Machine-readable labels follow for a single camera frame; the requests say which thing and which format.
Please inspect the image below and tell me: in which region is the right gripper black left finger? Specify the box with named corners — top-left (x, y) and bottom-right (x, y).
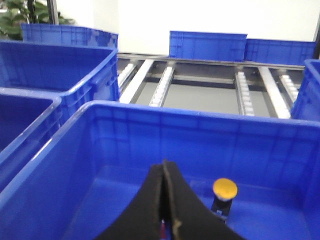
top-left (96, 164), bottom-right (167, 240)

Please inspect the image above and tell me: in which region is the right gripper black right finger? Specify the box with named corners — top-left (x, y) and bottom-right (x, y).
top-left (161, 159), bottom-right (244, 240)

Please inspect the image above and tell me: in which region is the yellow mushroom push button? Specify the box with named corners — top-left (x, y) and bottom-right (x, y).
top-left (211, 177), bottom-right (238, 222)

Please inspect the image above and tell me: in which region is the blue plastic crate right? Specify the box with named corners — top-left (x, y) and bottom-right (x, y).
top-left (0, 100), bottom-right (320, 240)

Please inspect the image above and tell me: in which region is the blue plastic crate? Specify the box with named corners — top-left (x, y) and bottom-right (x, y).
top-left (0, 87), bottom-right (63, 190)
top-left (0, 100), bottom-right (320, 240)

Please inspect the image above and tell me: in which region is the roller conveyor rack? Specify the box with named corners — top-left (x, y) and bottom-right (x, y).
top-left (117, 53), bottom-right (304, 119)

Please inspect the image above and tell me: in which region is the blue plastic crate left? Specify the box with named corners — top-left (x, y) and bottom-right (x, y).
top-left (0, 87), bottom-right (63, 190)

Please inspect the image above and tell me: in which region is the blue crate rear left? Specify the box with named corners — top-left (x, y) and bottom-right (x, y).
top-left (0, 40), bottom-right (120, 123)

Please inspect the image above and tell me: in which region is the blue crate right edge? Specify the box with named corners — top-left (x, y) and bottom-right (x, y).
top-left (290, 59), bottom-right (320, 122)

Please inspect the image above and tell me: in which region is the blue crate far centre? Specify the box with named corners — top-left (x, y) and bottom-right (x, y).
top-left (168, 31), bottom-right (247, 62)

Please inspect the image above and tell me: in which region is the blue crate far right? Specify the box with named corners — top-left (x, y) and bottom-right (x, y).
top-left (244, 38), bottom-right (316, 66)

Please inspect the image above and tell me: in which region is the blue crate rear right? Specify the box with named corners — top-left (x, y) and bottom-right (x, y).
top-left (21, 23), bottom-right (118, 49)

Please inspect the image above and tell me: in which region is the green potted plant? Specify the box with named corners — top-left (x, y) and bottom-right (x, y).
top-left (0, 0), bottom-right (76, 41)

